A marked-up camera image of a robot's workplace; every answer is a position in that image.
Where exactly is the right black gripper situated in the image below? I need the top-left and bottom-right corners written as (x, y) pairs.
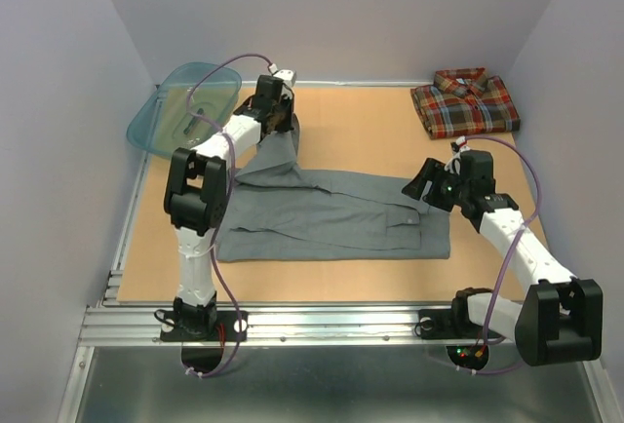
top-left (400, 157), bottom-right (469, 212)

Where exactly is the grey long sleeve shirt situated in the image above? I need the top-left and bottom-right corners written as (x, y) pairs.
top-left (216, 129), bottom-right (450, 262)

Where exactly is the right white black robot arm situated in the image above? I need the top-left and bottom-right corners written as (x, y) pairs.
top-left (402, 149), bottom-right (604, 366)

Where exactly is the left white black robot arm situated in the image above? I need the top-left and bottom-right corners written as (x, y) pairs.
top-left (164, 69), bottom-right (296, 339)

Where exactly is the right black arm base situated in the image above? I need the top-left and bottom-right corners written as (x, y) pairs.
top-left (414, 288), bottom-right (492, 340)

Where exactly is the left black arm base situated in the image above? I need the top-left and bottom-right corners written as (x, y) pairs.
top-left (153, 297), bottom-right (249, 343)

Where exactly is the folded plaid flannel shirt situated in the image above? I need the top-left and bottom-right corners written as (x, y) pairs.
top-left (410, 67), bottom-right (521, 139)

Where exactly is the teal transparent plastic bin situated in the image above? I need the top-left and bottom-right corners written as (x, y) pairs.
top-left (126, 62), bottom-right (242, 159)

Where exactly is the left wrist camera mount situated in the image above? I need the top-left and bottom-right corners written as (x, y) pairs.
top-left (271, 69), bottom-right (297, 88)

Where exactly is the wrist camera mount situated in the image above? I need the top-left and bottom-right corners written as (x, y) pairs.
top-left (445, 136), bottom-right (471, 174)
top-left (271, 69), bottom-right (297, 88)

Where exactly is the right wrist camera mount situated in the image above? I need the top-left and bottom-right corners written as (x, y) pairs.
top-left (445, 136), bottom-right (471, 174)

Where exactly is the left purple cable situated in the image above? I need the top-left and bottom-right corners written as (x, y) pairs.
top-left (186, 54), bottom-right (279, 379)

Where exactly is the aluminium rail frame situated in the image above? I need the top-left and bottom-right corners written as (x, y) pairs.
top-left (58, 79), bottom-right (613, 423)

